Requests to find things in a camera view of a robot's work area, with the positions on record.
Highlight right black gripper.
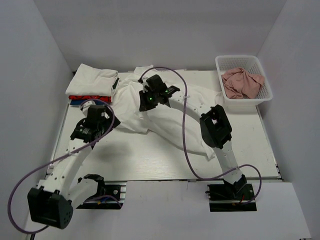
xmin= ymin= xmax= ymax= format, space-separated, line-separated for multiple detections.
xmin=138 ymin=89 xmax=159 ymax=113

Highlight white t-shirt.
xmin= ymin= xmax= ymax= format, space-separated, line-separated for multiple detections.
xmin=65 ymin=63 xmax=119 ymax=102
xmin=111 ymin=67 xmax=216 ymax=160

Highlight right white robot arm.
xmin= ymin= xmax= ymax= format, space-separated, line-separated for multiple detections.
xmin=138 ymin=74 xmax=247 ymax=200

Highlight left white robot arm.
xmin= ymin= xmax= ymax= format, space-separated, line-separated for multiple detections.
xmin=27 ymin=104 xmax=120 ymax=229

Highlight folded red t-shirt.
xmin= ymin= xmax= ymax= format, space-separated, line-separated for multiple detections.
xmin=68 ymin=95 xmax=112 ymax=103

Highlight folded blue t-shirt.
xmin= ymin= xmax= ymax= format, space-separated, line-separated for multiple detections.
xmin=69 ymin=100 xmax=85 ymax=106

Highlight pink crumpled t-shirt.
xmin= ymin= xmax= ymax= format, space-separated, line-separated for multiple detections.
xmin=221 ymin=67 xmax=265 ymax=99

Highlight white plastic basket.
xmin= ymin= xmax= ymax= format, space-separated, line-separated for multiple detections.
xmin=215 ymin=55 xmax=273 ymax=107

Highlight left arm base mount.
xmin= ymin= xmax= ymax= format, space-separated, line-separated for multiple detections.
xmin=77 ymin=174 xmax=127 ymax=210

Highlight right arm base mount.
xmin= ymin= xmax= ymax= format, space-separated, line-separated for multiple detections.
xmin=205 ymin=183 xmax=257 ymax=213

